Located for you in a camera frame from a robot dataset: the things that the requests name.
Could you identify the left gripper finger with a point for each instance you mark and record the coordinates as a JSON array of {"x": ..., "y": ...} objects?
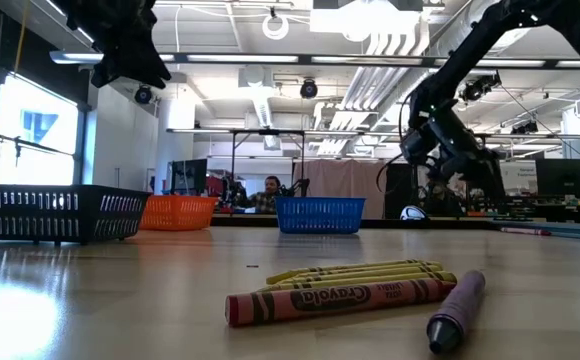
[
  {"x": 112, "y": 67},
  {"x": 150, "y": 67}
]

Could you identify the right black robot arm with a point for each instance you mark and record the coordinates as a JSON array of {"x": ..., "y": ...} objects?
[{"x": 560, "y": 17}]

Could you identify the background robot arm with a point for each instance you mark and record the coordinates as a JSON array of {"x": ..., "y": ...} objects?
[
  {"x": 432, "y": 200},
  {"x": 232, "y": 192}
]

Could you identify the white sign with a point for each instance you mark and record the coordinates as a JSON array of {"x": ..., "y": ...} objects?
[{"x": 520, "y": 175}]

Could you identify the pink crayon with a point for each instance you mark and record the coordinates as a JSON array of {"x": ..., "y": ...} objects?
[{"x": 525, "y": 231}]

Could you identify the black computer monitor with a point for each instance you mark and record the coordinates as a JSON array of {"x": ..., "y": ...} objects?
[
  {"x": 190, "y": 177},
  {"x": 562, "y": 177}
]

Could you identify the long overhead light bar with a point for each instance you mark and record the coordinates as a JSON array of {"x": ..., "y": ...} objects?
[{"x": 242, "y": 58}]

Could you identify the beige curtain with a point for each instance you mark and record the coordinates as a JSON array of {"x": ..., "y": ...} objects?
[{"x": 350, "y": 180}]

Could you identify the yellow crayon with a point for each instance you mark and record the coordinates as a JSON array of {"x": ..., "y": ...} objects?
[
  {"x": 370, "y": 276},
  {"x": 395, "y": 270},
  {"x": 370, "y": 265},
  {"x": 395, "y": 281}
]

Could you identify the bright window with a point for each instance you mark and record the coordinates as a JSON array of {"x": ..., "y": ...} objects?
[{"x": 30, "y": 150}]

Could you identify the purple crayon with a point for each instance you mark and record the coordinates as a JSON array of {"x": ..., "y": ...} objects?
[{"x": 457, "y": 310}]

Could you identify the blue plastic basket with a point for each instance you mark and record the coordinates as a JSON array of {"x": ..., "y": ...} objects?
[{"x": 320, "y": 217}]

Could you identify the orange plastic basket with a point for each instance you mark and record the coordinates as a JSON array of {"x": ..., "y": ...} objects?
[{"x": 177, "y": 215}]

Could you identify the black plastic basket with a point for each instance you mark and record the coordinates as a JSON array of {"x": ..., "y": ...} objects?
[{"x": 60, "y": 213}]

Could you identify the person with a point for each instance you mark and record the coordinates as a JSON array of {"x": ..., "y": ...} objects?
[{"x": 270, "y": 187}]

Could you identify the red crayon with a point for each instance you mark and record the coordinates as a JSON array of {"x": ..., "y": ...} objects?
[{"x": 330, "y": 300}]

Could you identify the black metal rig frame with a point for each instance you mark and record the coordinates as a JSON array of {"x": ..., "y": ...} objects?
[{"x": 233, "y": 160}]

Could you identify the black metal table frame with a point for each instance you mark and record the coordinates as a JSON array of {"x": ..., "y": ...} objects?
[{"x": 250, "y": 220}]

